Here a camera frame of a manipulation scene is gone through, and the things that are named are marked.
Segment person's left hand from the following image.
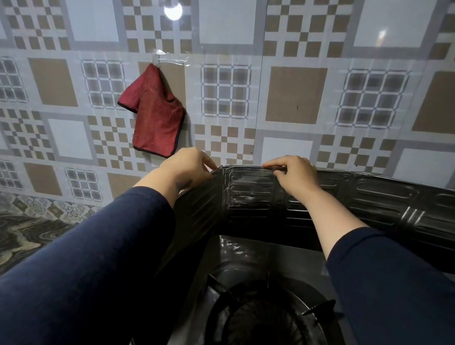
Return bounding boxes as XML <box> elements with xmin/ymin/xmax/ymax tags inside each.
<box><xmin>156</xmin><ymin>144</ymin><xmax>220</xmax><ymax>197</ymax></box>

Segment person's right hand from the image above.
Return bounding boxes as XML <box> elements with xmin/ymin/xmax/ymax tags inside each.
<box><xmin>259</xmin><ymin>152</ymin><xmax>325</xmax><ymax>202</ymax></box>

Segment black foil splatter guard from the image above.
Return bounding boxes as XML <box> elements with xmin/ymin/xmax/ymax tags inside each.
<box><xmin>157</xmin><ymin>153</ymin><xmax>455</xmax><ymax>305</ymax></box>

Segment person's right forearm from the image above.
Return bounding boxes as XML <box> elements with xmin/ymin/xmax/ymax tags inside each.
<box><xmin>281</xmin><ymin>185</ymin><xmax>455</xmax><ymax>345</ymax></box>

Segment person's left forearm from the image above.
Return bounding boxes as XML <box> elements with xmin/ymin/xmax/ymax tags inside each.
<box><xmin>0</xmin><ymin>153</ymin><xmax>183</xmax><ymax>345</ymax></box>

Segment red hanging cloth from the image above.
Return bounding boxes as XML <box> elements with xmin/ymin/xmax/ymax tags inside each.
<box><xmin>113</xmin><ymin>61</ymin><xmax>190</xmax><ymax>159</ymax></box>

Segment black gas stove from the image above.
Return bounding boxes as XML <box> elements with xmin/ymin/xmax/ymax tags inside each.
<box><xmin>131</xmin><ymin>226</ymin><xmax>385</xmax><ymax>345</ymax></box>

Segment black burner pan support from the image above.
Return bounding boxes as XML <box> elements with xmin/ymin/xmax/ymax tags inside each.
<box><xmin>183</xmin><ymin>272</ymin><xmax>347</xmax><ymax>345</ymax></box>

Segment clear adhesive wall hook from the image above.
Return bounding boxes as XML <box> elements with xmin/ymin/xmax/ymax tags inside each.
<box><xmin>152</xmin><ymin>49</ymin><xmax>191</xmax><ymax>71</ymax></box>

